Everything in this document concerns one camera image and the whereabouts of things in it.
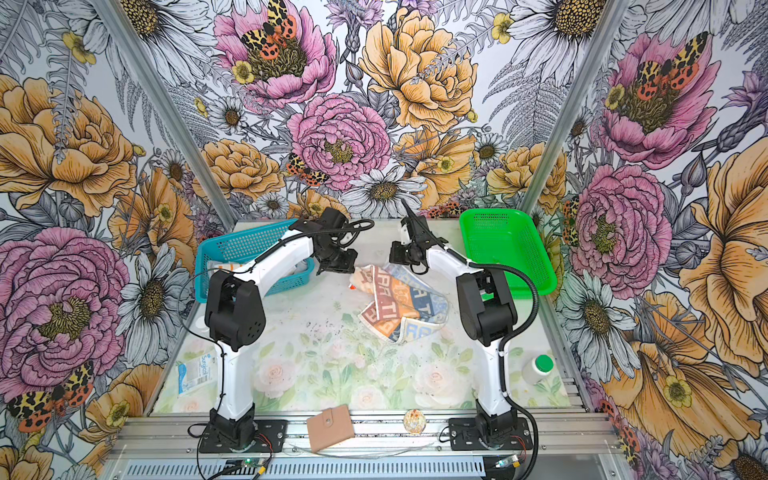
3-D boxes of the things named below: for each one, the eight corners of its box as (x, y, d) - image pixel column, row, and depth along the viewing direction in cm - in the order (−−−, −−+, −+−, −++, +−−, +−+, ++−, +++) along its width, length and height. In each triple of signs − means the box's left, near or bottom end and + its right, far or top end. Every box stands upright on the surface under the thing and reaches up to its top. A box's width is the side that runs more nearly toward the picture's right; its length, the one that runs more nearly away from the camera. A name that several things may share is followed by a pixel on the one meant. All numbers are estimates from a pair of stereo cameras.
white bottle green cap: (516, 384, 84) (528, 372, 77) (511, 367, 87) (523, 354, 80) (542, 384, 84) (557, 372, 77) (537, 367, 87) (551, 354, 80)
